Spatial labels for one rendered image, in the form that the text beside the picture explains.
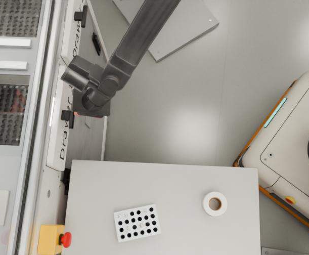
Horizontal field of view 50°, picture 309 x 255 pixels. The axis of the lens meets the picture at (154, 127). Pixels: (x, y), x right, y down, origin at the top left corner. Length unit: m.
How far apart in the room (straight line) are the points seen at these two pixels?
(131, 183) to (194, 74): 1.07
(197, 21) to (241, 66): 0.38
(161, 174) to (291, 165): 0.77
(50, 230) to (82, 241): 0.16
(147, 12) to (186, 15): 1.45
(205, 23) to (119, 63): 1.41
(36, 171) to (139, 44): 0.40
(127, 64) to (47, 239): 0.48
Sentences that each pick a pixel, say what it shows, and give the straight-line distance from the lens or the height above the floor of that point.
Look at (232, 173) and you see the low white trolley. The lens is 1.05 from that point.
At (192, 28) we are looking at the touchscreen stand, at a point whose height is 0.03.
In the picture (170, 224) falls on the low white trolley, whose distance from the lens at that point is 1.02.
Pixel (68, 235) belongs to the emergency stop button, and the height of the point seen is 0.89.
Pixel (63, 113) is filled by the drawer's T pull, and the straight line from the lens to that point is 0.95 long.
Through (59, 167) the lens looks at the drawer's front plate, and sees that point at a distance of 0.97.
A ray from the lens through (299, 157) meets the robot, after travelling 1.65.
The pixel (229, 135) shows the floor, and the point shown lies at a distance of 1.87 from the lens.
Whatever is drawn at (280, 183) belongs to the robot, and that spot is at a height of 0.28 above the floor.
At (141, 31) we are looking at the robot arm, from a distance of 0.67.
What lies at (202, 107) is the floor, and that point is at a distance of 1.89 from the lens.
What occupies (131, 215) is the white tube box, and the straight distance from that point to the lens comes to 1.01.
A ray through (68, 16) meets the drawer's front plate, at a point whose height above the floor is 0.93.
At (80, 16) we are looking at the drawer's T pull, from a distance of 1.07.
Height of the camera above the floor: 1.78
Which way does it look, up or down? 75 degrees down
